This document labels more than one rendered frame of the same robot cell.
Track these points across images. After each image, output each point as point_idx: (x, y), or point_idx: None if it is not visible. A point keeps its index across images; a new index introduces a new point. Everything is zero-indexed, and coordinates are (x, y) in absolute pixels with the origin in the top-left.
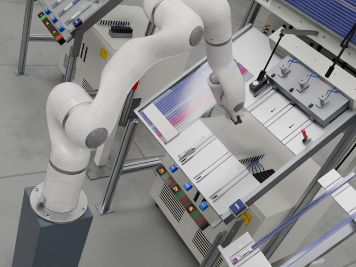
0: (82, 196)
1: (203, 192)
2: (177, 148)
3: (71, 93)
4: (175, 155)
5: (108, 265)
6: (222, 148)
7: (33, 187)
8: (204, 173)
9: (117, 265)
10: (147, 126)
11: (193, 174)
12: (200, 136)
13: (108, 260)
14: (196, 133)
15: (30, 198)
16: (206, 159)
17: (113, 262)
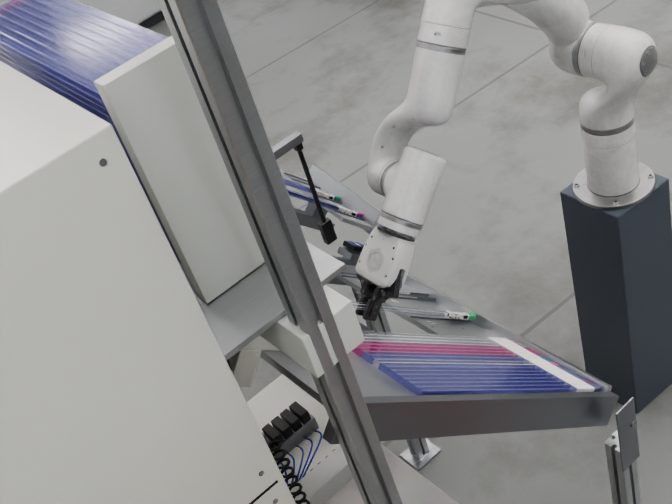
0: (588, 198)
1: (412, 277)
2: (479, 331)
3: (617, 26)
4: (479, 327)
5: (563, 492)
6: (389, 302)
7: (659, 183)
8: (415, 297)
9: (547, 500)
10: (562, 359)
11: (436, 304)
12: (437, 324)
13: (567, 501)
14: (446, 329)
15: (647, 166)
16: (417, 305)
17: (556, 501)
